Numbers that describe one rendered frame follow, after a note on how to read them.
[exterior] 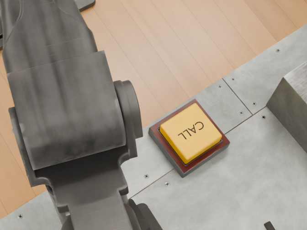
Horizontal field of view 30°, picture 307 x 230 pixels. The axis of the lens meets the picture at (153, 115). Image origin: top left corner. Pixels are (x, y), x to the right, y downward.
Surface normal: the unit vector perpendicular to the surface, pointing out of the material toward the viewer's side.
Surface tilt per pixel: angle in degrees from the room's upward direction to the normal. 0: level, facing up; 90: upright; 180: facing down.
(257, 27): 0
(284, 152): 0
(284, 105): 90
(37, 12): 16
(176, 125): 0
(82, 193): 27
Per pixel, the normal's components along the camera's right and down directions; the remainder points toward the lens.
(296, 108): -0.81, 0.51
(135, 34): 0.07, -0.40
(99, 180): -0.07, -0.76
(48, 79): 0.15, -0.13
